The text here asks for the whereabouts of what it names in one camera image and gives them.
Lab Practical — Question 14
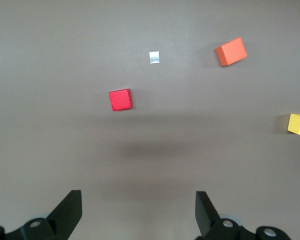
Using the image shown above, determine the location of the red wooden block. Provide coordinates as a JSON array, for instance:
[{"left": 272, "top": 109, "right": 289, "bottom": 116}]
[{"left": 108, "top": 88, "right": 134, "bottom": 112}]

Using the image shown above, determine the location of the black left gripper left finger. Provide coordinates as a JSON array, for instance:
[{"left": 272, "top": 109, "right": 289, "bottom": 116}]
[{"left": 0, "top": 189, "right": 83, "bottom": 240}]

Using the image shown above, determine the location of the small silver tape patch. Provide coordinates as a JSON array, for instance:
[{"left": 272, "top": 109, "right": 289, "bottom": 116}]
[{"left": 148, "top": 50, "right": 160, "bottom": 65}]

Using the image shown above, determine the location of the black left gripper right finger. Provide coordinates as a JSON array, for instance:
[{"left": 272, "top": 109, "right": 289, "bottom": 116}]
[{"left": 194, "top": 191, "right": 294, "bottom": 240}]

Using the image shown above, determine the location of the orange wooden block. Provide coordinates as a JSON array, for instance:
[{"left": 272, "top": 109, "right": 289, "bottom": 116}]
[{"left": 214, "top": 36, "right": 248, "bottom": 67}]

